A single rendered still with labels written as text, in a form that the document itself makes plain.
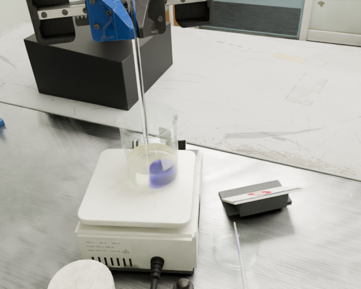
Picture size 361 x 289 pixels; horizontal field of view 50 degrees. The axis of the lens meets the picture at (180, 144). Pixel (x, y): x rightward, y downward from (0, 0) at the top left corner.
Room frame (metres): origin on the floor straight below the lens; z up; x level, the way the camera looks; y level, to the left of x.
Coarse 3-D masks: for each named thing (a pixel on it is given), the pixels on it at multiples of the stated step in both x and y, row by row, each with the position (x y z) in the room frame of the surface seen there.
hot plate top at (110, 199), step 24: (96, 168) 0.35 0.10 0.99; (120, 168) 0.35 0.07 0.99; (192, 168) 0.35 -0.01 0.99; (96, 192) 0.31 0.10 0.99; (120, 192) 0.31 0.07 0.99; (144, 192) 0.31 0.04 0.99; (168, 192) 0.31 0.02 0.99; (192, 192) 0.31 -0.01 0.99; (96, 216) 0.28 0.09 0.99; (120, 216) 0.28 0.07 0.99; (144, 216) 0.27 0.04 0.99; (168, 216) 0.27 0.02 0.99
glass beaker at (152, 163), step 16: (128, 112) 0.36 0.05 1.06; (160, 112) 0.36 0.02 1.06; (176, 112) 0.34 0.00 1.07; (128, 128) 0.35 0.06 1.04; (160, 128) 0.36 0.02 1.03; (176, 128) 0.33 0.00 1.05; (128, 144) 0.31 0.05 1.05; (144, 144) 0.31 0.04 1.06; (160, 144) 0.31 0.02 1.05; (176, 144) 0.33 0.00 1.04; (128, 160) 0.32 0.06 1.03; (144, 160) 0.31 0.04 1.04; (160, 160) 0.31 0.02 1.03; (176, 160) 0.33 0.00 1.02; (128, 176) 0.32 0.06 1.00; (144, 176) 0.31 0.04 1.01; (160, 176) 0.31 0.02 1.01; (176, 176) 0.32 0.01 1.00
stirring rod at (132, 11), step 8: (128, 0) 0.34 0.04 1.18; (128, 8) 0.34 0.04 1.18; (136, 32) 0.34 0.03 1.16; (136, 40) 0.34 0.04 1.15; (136, 48) 0.34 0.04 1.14; (136, 56) 0.34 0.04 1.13; (136, 64) 0.34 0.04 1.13; (136, 72) 0.34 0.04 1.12; (144, 104) 0.34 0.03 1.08; (144, 112) 0.34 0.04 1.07; (144, 120) 0.34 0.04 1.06; (144, 128) 0.34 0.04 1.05; (144, 136) 0.34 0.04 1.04
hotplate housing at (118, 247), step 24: (192, 216) 0.29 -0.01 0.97; (96, 240) 0.27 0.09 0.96; (120, 240) 0.27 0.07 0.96; (144, 240) 0.26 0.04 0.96; (168, 240) 0.26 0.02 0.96; (192, 240) 0.26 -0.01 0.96; (120, 264) 0.27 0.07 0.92; (144, 264) 0.26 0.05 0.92; (168, 264) 0.26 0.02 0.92; (192, 264) 0.26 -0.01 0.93
